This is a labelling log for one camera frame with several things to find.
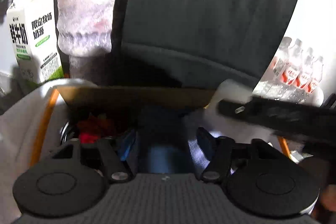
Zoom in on dark blue zip pouch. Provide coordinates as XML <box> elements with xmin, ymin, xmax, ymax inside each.
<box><xmin>136</xmin><ymin>132</ymin><xmax>195</xmax><ymax>174</ymax></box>

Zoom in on red rose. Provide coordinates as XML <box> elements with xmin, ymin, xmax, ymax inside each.
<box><xmin>76</xmin><ymin>116</ymin><xmax>111</xmax><ymax>144</ymax></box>

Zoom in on cotton swab plastic box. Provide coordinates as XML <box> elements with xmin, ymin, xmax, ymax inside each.
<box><xmin>183</xmin><ymin>80</ymin><xmax>277</xmax><ymax>147</ymax></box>

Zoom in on red orange cardboard box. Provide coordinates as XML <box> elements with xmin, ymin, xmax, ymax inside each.
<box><xmin>28</xmin><ymin>84</ymin><xmax>292</xmax><ymax>169</ymax></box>

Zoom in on water bottle pack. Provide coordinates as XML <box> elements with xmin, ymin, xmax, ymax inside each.
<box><xmin>253</xmin><ymin>37</ymin><xmax>323</xmax><ymax>104</ymax></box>

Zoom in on white terry towel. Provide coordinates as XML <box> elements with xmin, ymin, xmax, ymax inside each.
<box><xmin>1</xmin><ymin>79</ymin><xmax>96</xmax><ymax>223</ymax></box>

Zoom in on black paper shopping bag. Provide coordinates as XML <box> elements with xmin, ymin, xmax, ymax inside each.
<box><xmin>106</xmin><ymin>0</ymin><xmax>298</xmax><ymax>89</ymax></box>

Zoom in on purple glass vase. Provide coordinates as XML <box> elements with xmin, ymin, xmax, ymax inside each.
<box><xmin>57</xmin><ymin>0</ymin><xmax>115</xmax><ymax>82</ymax></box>

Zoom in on white green milk carton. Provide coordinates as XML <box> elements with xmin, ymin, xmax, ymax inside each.
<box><xmin>6</xmin><ymin>0</ymin><xmax>64</xmax><ymax>85</ymax></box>

